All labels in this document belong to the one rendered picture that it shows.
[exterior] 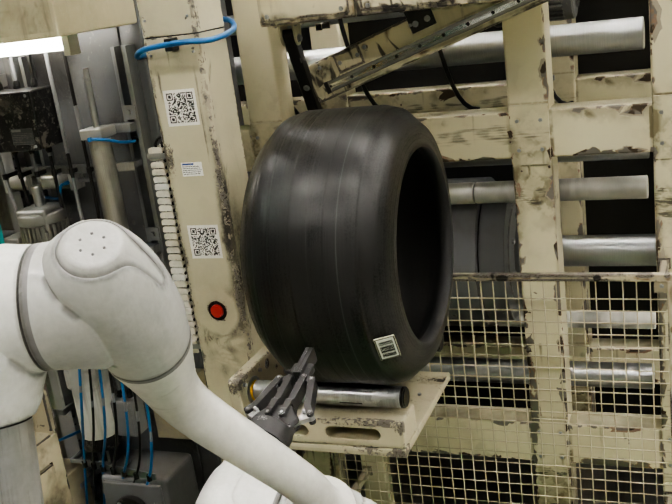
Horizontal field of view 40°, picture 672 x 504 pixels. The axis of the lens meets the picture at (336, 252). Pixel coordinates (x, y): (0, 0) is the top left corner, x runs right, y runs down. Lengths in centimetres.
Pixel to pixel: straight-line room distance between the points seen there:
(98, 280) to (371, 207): 88
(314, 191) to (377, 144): 15
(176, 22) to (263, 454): 102
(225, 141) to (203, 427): 95
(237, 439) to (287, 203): 66
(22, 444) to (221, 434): 26
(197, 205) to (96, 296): 112
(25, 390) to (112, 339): 11
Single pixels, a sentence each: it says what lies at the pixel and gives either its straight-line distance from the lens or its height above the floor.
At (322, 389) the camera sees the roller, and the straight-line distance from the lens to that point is 195.
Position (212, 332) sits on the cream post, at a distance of 209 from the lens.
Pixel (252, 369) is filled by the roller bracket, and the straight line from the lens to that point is 203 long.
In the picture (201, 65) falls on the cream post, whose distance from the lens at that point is 193.
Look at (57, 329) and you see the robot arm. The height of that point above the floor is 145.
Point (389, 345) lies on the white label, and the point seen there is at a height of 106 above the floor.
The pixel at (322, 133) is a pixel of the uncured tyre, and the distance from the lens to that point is 180.
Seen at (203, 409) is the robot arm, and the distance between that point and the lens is 113.
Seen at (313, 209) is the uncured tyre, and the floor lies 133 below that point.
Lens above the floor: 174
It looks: 17 degrees down
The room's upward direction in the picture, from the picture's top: 8 degrees counter-clockwise
